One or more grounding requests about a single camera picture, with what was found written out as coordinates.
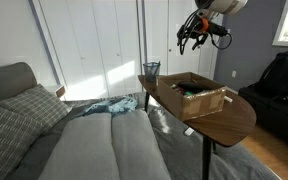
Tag black gripper body with cables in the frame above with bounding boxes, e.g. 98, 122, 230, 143
176, 10, 232, 55

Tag green pen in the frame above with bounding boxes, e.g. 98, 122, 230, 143
154, 61, 161, 76

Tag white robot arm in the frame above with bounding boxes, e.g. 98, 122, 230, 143
176, 0, 248, 55

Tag clear plastic pen cup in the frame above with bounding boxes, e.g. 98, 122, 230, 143
143, 62, 160, 82

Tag cardboard box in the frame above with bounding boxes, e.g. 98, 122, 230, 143
157, 72, 226, 121

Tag white marker on table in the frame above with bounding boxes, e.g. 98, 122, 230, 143
224, 96, 233, 103

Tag black backpack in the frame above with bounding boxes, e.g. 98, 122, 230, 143
255, 51, 288, 95

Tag white closet doors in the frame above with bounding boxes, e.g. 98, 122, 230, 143
29, 0, 217, 100

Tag wooden oval side table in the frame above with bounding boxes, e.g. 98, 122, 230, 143
138, 75, 256, 180

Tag light blue crumpled cloth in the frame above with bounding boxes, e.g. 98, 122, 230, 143
81, 97, 137, 116

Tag grey bed blanket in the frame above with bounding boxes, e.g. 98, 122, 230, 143
3, 91, 282, 180

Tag light grey long pillow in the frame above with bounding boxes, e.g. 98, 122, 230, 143
38, 113, 120, 180
112, 110, 171, 180

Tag plaid grey pillow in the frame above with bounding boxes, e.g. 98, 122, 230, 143
0, 84, 72, 134
0, 107, 43, 180

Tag grey upholstered headboard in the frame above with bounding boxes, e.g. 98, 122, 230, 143
0, 62, 37, 100

